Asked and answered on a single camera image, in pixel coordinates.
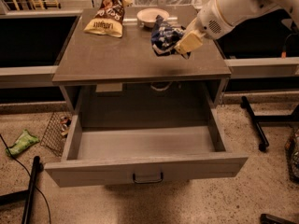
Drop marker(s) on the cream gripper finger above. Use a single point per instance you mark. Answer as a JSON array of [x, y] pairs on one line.
[[189, 42]]

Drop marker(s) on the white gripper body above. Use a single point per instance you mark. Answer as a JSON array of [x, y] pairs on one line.
[[207, 20]]

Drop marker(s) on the blue chip bag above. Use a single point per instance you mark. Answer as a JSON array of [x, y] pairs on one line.
[[165, 36]]

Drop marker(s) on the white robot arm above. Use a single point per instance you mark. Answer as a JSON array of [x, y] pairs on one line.
[[237, 11]]

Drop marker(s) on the brown yellow chip bag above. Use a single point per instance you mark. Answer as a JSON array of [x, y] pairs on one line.
[[108, 18]]

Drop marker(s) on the grey drawer cabinet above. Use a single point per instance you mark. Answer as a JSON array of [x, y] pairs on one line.
[[94, 59]]

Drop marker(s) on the open grey top drawer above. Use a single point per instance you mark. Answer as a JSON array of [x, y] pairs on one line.
[[107, 151]]

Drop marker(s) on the green snack bag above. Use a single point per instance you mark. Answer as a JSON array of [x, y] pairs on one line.
[[23, 142]]

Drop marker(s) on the white bowl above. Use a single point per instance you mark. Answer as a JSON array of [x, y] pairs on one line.
[[148, 16]]

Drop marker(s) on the black stand leg right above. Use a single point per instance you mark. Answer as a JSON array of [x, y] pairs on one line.
[[259, 120]]

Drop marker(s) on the black stand leg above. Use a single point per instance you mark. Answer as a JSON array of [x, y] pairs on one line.
[[259, 120], [26, 195]]

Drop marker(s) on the black object bottom right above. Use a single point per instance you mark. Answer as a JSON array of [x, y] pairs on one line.
[[270, 219]]

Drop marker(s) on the black stand leg left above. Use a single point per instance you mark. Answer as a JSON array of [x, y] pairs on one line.
[[26, 195]]

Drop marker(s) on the black drawer handle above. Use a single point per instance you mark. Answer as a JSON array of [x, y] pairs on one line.
[[142, 180]]

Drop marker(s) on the wire basket at right edge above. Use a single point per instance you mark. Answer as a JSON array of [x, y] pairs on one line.
[[292, 156]]

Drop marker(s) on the wire mesh basket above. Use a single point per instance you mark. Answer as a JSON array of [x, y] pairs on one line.
[[56, 132]]

